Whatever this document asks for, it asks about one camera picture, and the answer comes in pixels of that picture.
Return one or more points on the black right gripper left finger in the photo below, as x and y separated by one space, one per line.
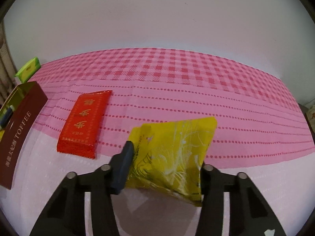
64 212

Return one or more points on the red snack packet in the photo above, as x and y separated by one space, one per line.
79 134

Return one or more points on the blue soda cracker packet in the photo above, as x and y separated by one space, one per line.
5 119

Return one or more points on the beige patterned curtain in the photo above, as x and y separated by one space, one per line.
7 68

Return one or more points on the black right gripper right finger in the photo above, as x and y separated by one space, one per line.
250 213

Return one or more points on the yellow square snack packet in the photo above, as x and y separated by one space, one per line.
168 157

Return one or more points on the gold toffee tin box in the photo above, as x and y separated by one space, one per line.
28 100

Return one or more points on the pink checkered tablecloth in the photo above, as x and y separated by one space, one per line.
261 129

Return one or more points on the green tissue pack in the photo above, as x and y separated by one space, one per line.
27 71

